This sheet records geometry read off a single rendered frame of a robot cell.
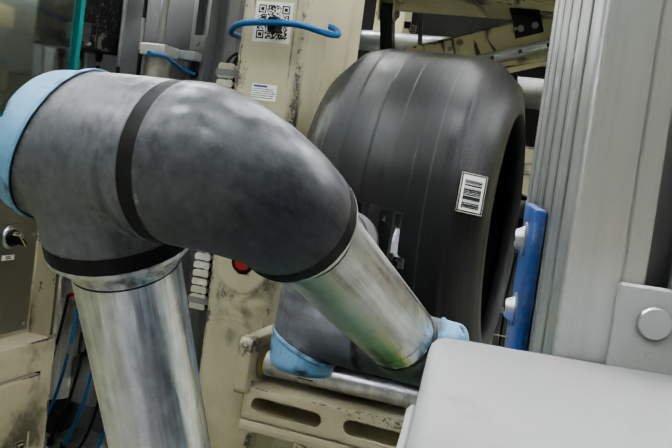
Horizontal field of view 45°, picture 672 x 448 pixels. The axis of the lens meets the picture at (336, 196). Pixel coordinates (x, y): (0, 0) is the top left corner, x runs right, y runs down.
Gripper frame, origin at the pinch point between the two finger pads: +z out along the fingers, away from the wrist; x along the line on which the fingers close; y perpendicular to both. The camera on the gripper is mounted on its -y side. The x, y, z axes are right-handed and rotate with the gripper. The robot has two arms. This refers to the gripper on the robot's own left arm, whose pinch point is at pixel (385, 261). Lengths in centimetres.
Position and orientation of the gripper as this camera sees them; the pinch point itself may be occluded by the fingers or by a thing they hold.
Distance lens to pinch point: 121.5
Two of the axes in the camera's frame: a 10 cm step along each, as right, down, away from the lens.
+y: 1.7, -9.8, 0.6
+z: 3.1, 1.1, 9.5
